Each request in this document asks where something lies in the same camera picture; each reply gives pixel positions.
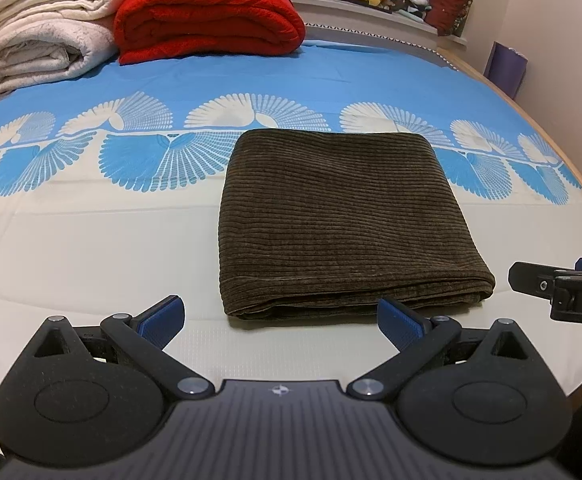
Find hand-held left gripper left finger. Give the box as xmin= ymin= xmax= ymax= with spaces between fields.
xmin=30 ymin=294 xmax=218 ymax=402

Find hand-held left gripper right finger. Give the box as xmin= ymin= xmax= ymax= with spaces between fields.
xmin=346 ymin=297 xmax=530 ymax=402

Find brown corduroy pants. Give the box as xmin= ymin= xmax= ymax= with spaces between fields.
xmin=217 ymin=128 xmax=496 ymax=322

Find blue white printed bed sheet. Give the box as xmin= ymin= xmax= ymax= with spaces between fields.
xmin=0 ymin=37 xmax=582 ymax=411

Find purple paper bag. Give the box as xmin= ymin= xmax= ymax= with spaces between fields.
xmin=485 ymin=41 xmax=528 ymax=101

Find red patterned cushion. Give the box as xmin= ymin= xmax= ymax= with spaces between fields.
xmin=423 ymin=0 xmax=477 ymax=39

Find red folded blanket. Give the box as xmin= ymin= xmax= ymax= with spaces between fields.
xmin=114 ymin=0 xmax=307 ymax=66

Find white fluffy folded blanket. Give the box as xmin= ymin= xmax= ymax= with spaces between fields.
xmin=0 ymin=0 xmax=133 ymax=95

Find white window sill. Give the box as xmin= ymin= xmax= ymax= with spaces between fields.
xmin=289 ymin=0 xmax=468 ymax=49

